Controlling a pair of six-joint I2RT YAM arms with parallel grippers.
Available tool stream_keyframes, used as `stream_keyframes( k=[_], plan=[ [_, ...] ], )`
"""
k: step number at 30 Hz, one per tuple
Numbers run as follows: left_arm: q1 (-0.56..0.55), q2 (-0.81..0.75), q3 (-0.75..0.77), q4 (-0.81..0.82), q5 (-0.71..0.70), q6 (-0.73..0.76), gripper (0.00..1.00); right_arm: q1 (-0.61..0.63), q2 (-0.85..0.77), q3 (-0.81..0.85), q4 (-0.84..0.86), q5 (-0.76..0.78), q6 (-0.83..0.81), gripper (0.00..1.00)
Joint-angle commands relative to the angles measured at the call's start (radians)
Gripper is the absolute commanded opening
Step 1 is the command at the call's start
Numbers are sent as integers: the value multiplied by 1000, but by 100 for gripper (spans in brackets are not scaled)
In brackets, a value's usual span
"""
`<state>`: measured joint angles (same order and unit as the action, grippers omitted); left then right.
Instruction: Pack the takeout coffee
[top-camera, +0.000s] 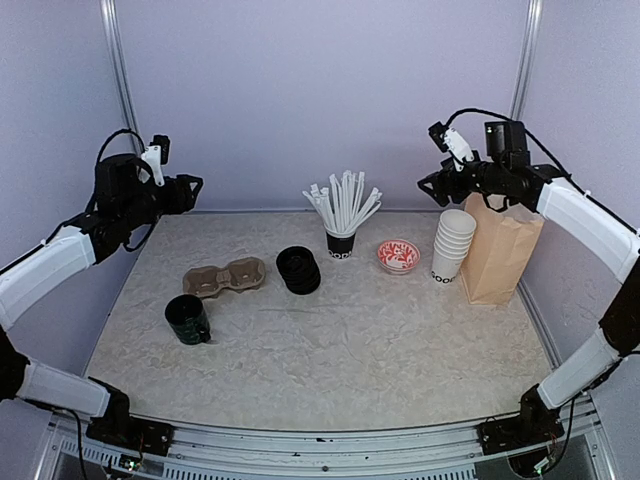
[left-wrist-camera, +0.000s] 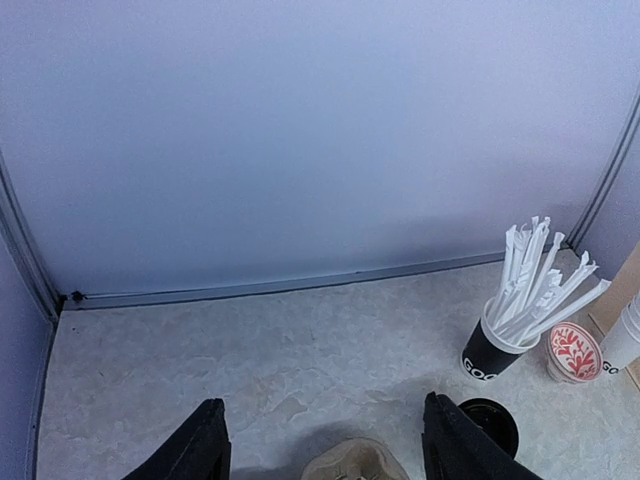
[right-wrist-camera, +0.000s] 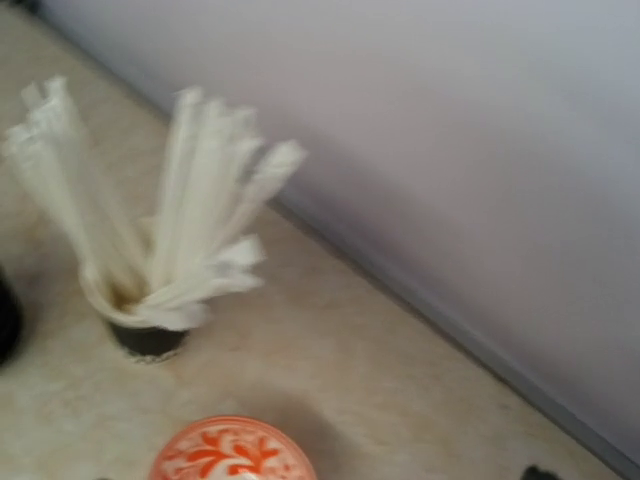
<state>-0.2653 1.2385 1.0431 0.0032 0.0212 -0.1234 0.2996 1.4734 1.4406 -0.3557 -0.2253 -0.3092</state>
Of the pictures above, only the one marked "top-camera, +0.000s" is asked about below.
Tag aluminium post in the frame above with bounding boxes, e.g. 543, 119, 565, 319
510, 0, 544, 120
99, 0, 139, 133

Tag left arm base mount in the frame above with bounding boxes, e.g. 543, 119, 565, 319
86, 415, 174, 457

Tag aluminium front rail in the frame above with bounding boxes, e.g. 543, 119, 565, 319
31, 396, 621, 479

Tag left aluminium post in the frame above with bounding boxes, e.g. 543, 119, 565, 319
99, 0, 139, 133

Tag stack of black lids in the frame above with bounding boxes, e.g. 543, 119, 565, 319
276, 246, 321, 295

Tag red patterned bowl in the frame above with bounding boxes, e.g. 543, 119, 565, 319
376, 239, 421, 275

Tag black cup holding straws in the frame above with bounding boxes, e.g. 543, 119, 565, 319
325, 229, 356, 260

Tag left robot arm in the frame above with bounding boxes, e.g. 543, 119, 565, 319
1, 152, 204, 445

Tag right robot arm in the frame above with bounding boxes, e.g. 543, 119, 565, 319
418, 115, 639, 453

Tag right aluminium post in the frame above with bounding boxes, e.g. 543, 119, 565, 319
510, 0, 544, 120

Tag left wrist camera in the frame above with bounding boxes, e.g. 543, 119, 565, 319
138, 135, 170, 187

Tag cardboard cup carrier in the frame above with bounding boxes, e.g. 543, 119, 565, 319
182, 257, 266, 299

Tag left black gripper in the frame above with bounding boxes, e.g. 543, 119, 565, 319
120, 172, 202, 230

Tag brown paper bag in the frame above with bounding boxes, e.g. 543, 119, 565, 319
461, 193, 544, 305

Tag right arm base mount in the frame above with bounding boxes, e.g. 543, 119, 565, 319
476, 411, 565, 455

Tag stack of white paper cups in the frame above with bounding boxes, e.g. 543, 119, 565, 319
430, 209, 477, 285

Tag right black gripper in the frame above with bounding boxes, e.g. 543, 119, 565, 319
418, 152, 509, 206

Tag bundle of wrapped white straws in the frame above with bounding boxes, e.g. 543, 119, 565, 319
302, 170, 383, 238

